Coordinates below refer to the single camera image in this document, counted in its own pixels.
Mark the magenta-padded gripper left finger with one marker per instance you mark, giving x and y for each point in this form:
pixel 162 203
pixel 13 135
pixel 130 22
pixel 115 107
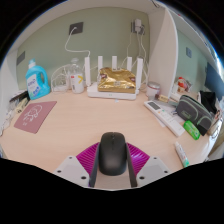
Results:
pixel 85 161

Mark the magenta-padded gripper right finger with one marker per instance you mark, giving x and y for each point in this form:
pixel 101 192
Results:
pixel 139 161

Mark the black computer mouse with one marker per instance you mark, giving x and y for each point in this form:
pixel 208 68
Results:
pixel 112 155

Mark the pink printed mouse pad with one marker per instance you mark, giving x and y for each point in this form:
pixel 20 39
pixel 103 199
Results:
pixel 35 116

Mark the white tube green cap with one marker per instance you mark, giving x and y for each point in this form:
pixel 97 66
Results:
pixel 181 154

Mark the white remote control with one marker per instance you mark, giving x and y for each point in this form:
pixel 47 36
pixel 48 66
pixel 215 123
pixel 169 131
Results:
pixel 165 116

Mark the white router with antennas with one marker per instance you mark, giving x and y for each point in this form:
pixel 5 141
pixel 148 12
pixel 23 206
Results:
pixel 110 95

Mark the small white jar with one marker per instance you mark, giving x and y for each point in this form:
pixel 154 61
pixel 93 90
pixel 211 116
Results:
pixel 153 90

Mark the grey zipped pouch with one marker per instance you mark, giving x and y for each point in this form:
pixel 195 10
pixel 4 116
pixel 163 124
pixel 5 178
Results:
pixel 193 111

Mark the white power strip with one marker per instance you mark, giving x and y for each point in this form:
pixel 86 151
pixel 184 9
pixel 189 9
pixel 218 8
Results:
pixel 60 88

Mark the clear plastic bottle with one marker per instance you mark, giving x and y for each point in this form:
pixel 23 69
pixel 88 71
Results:
pixel 77 81

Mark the gold foil bag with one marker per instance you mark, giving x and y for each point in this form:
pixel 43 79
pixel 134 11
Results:
pixel 116 80

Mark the cream small box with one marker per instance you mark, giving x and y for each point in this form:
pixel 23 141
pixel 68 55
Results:
pixel 21 105

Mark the stack of booklets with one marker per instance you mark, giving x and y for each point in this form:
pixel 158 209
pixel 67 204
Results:
pixel 20 96

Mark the blue detergent bottle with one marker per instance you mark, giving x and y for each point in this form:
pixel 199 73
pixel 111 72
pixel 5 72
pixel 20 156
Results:
pixel 36 83

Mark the black bag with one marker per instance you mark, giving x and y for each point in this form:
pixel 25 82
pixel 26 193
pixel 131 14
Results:
pixel 208 100

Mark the black monitor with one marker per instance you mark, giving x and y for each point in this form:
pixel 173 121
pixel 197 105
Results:
pixel 216 81

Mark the small grey wall plate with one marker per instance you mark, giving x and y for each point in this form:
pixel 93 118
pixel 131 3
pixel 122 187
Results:
pixel 188 52

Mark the grey wall socket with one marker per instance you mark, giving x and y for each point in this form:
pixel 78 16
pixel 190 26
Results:
pixel 76 28

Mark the white plug-in wall adapter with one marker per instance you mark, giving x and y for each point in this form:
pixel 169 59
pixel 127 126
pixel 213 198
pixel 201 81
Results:
pixel 138 26

